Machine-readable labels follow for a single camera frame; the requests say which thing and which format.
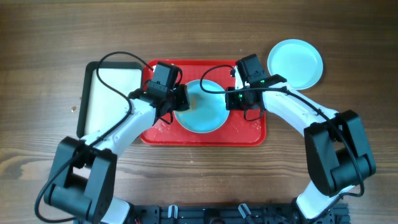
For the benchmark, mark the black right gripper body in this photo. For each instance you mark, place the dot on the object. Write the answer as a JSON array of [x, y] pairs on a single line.
[[237, 101]]

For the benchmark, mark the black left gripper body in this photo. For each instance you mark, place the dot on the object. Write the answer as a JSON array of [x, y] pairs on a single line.
[[177, 99]]

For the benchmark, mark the light blue plate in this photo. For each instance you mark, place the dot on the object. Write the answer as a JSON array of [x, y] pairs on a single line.
[[299, 62], [207, 111]]

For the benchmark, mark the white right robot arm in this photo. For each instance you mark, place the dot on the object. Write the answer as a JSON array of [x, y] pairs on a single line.
[[338, 153]]

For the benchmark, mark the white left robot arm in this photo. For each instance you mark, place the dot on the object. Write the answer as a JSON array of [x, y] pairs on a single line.
[[82, 176]]

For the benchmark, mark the red plastic tray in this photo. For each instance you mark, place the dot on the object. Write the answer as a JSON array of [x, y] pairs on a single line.
[[235, 132]]

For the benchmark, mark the black tray with soapy water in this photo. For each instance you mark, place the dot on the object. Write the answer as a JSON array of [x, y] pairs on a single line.
[[101, 108]]

